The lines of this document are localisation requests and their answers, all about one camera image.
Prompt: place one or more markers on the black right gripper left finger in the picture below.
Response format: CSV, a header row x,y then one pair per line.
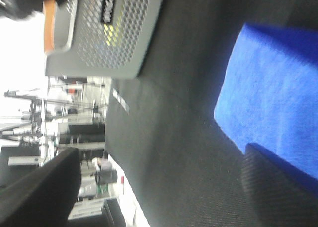
x,y
46,196

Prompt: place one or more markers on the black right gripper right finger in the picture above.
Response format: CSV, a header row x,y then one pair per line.
x,y
280,194

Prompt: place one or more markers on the grey perforated plastic basket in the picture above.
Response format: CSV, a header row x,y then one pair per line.
x,y
98,37

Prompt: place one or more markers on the blue microfiber towel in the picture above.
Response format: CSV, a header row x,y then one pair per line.
x,y
270,94

